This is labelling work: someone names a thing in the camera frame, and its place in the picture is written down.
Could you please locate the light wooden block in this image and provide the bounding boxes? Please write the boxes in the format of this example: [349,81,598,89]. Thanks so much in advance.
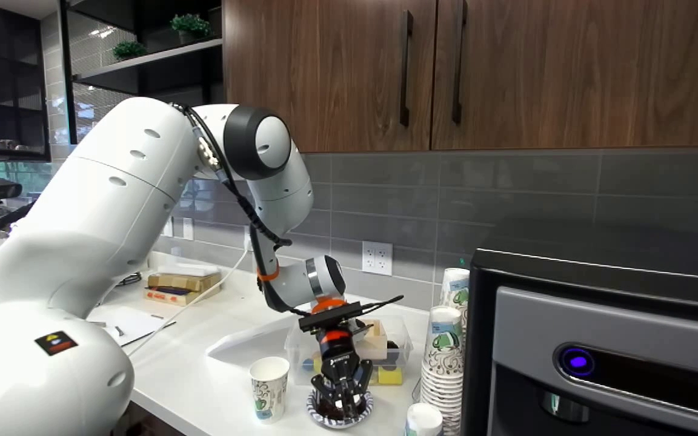
[357,320,390,364]

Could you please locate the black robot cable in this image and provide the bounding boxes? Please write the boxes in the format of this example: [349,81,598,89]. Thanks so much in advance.
[175,102,295,313]

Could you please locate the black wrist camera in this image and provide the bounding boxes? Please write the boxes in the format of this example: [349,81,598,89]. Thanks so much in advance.
[295,301,368,334]

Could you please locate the white cutting board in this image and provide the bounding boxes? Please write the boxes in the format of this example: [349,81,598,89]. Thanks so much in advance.
[207,313,322,374]

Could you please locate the wooden cabinet door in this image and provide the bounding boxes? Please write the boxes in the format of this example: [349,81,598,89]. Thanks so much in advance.
[220,0,438,156]
[432,0,698,153]

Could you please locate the white paper cup with speckles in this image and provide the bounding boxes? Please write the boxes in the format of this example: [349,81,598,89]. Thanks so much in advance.
[248,353,293,425]

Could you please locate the green potted plant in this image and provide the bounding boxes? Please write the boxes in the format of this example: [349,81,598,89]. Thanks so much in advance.
[111,37,150,64]
[168,9,213,46]

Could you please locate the white cable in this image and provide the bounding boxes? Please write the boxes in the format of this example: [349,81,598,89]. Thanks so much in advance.
[116,241,254,347]

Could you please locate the metal sink drain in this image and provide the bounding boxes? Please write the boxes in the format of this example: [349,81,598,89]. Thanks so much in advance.
[307,385,375,431]

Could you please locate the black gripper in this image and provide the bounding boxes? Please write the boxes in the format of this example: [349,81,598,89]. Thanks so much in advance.
[312,325,375,405]

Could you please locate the black glass cabinet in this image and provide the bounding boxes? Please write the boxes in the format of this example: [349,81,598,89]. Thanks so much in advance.
[0,0,53,163]

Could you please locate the flat wooden box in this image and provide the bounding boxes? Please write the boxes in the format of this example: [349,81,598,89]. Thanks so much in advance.
[145,268,225,295]

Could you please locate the black coffee machine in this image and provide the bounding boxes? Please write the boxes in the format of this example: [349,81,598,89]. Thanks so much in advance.
[458,245,698,436]

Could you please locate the dark coffee beans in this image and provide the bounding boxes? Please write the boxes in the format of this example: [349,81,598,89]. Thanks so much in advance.
[315,393,368,425]

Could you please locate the red white book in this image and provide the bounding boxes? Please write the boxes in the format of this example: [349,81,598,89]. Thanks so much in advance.
[143,285,209,310]

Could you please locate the black cabinet handle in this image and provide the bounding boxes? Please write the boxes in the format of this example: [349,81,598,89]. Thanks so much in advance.
[448,0,467,129]
[397,7,414,132]

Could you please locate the white paper sheet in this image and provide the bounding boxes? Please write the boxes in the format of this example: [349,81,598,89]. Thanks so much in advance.
[90,304,179,352]

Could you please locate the clear plastic bin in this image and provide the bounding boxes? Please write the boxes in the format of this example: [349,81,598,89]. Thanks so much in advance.
[283,310,416,393]

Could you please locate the paper cup with green print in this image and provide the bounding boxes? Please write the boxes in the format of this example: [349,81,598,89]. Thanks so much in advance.
[405,399,445,436]

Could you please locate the tall stack of paper cups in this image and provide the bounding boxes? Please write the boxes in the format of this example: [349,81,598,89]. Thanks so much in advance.
[419,304,465,433]

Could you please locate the dark open shelf unit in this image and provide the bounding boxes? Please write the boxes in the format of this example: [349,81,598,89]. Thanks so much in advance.
[56,0,225,145]

